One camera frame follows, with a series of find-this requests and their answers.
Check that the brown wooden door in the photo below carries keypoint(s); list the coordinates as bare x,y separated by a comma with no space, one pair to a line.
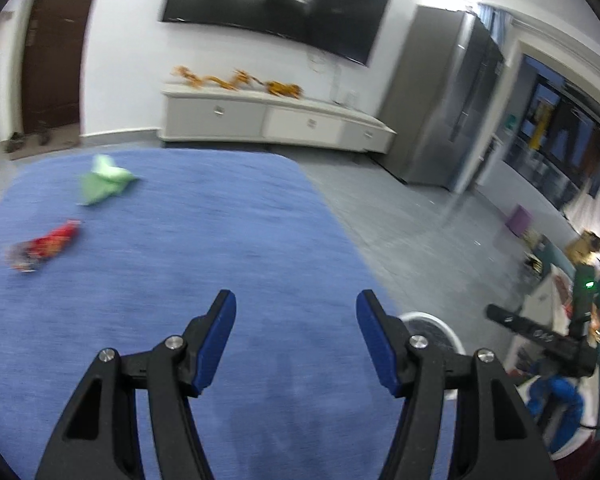
60,50

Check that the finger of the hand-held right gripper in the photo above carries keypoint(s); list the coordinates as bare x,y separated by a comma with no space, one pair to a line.
522,325

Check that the glass balcony door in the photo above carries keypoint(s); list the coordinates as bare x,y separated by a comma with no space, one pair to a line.
560,135

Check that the white low tv cabinet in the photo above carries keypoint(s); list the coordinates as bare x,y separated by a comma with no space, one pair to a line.
260,120

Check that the dark shoe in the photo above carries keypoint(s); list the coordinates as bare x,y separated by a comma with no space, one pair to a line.
45,134
14,142

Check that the red snack wrapper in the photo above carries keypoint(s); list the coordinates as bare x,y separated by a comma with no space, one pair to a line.
47,245

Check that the blue grey curtain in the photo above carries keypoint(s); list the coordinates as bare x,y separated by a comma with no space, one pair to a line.
492,27

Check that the grey refrigerator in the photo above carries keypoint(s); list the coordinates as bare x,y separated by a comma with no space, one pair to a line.
445,100

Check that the green snack wrapper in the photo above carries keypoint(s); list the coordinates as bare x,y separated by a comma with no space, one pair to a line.
102,182

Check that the black wall television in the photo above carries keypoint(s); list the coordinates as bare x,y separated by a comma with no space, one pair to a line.
280,0

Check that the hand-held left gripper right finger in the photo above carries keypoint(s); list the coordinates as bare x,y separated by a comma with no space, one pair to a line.
379,347

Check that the orange dragon figurine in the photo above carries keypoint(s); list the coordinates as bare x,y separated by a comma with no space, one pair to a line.
195,77
283,89
243,80

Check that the brown cardboard box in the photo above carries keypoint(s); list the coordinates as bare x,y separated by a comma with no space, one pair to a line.
584,245

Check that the person's blue white clothing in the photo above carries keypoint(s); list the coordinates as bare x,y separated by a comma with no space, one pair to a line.
552,395

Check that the purple stool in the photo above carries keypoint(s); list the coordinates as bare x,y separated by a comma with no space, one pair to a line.
520,220

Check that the blue tablecloth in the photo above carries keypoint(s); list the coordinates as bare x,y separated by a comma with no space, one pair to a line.
180,250

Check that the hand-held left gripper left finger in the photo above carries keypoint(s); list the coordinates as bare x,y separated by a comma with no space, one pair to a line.
215,347

